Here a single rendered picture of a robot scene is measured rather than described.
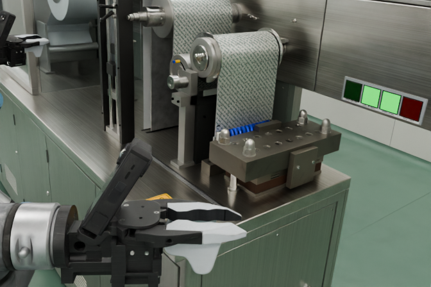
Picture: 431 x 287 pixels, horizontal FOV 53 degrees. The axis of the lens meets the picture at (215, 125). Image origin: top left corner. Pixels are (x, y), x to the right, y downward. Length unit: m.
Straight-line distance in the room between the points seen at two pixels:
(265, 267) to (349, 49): 0.67
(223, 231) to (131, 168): 0.12
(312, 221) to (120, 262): 0.94
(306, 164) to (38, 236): 0.92
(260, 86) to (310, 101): 3.19
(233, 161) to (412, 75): 0.51
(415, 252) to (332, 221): 1.42
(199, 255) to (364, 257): 2.21
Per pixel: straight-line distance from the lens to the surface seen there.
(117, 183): 0.49
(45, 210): 0.53
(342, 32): 1.34
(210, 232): 0.49
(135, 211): 0.53
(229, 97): 1.30
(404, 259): 2.77
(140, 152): 0.48
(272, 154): 1.21
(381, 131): 4.13
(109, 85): 1.58
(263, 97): 1.40
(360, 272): 2.57
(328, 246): 1.53
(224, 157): 1.21
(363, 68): 1.31
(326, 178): 1.41
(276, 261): 1.35
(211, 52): 1.24
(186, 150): 1.38
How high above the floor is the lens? 1.53
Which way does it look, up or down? 21 degrees down
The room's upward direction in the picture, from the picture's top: 3 degrees clockwise
